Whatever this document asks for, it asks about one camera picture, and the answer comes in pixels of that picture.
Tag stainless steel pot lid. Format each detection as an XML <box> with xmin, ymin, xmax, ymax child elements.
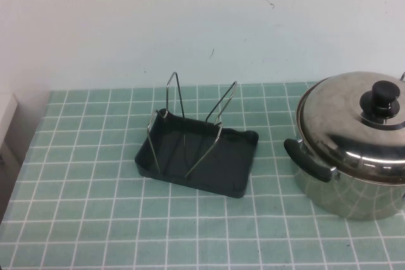
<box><xmin>296</xmin><ymin>71</ymin><xmax>405</xmax><ymax>186</ymax></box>

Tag white cabinet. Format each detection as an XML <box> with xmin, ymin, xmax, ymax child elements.
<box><xmin>0</xmin><ymin>92</ymin><xmax>20</xmax><ymax>169</ymax></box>

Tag black tray wire lid rack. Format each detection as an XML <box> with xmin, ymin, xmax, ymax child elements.
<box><xmin>134</xmin><ymin>71</ymin><xmax>260</xmax><ymax>200</ymax></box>

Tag stainless steel pot black handles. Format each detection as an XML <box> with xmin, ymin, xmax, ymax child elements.
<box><xmin>283</xmin><ymin>70</ymin><xmax>405</xmax><ymax>222</ymax></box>

